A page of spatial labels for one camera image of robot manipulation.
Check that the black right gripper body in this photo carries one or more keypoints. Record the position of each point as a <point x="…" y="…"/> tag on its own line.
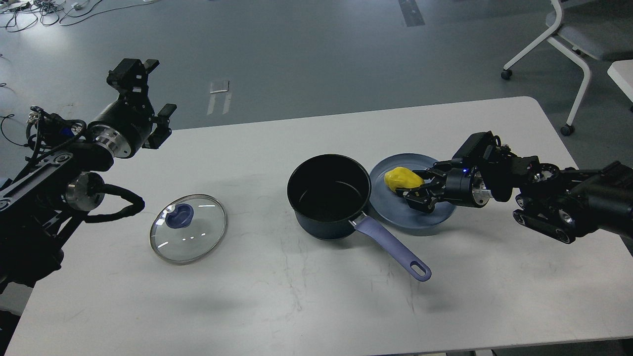
<point x="465" y="187"/>

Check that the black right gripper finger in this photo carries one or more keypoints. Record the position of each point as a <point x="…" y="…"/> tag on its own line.
<point x="423" y="198"/>
<point x="436" y="174"/>

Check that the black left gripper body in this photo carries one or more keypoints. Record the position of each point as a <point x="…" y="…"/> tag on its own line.
<point x="126" y="122"/>

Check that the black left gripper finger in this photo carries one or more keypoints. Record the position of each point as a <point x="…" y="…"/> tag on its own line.
<point x="130" y="79"/>
<point x="162" y="131"/>

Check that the yellow potato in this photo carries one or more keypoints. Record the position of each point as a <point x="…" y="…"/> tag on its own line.
<point x="402" y="178"/>

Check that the glass pot lid purple knob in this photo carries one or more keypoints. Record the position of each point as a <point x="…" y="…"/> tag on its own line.
<point x="188" y="228"/>

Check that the dark blue saucepan purple handle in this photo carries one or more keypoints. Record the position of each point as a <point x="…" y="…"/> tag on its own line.
<point x="330" y="194"/>

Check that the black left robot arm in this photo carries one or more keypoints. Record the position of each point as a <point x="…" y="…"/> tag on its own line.
<point x="61" y="185"/>

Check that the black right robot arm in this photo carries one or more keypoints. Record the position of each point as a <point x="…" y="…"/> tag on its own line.
<point x="564" y="204"/>

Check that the blue grey plate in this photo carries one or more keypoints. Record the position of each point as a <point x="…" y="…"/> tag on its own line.
<point x="394" y="209"/>

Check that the white table corner right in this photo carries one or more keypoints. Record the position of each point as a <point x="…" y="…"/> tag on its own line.
<point x="621" y="72"/>

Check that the white grey office chair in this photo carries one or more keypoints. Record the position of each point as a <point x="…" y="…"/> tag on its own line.
<point x="599" y="29"/>

